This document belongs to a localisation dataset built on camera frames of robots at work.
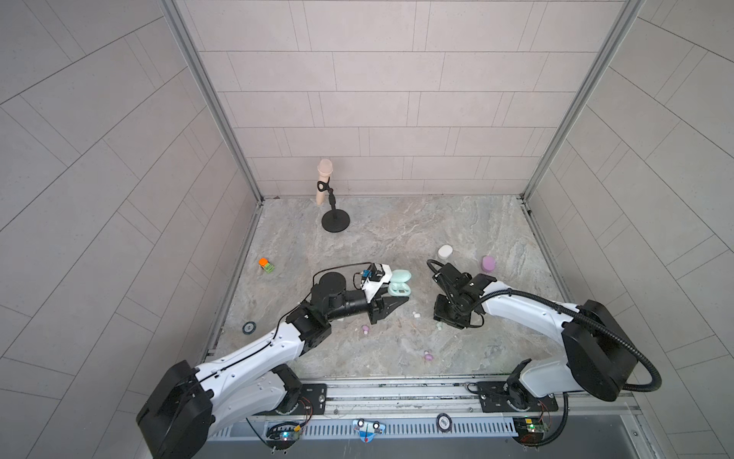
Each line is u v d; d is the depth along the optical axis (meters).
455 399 0.72
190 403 0.38
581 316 0.43
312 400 0.70
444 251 0.99
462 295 0.61
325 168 0.89
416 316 0.85
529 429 0.68
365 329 0.82
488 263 0.97
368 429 0.66
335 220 1.08
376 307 0.60
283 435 0.65
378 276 0.58
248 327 0.82
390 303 0.64
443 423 0.68
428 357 0.78
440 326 0.83
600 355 0.42
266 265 0.93
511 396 0.64
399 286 0.67
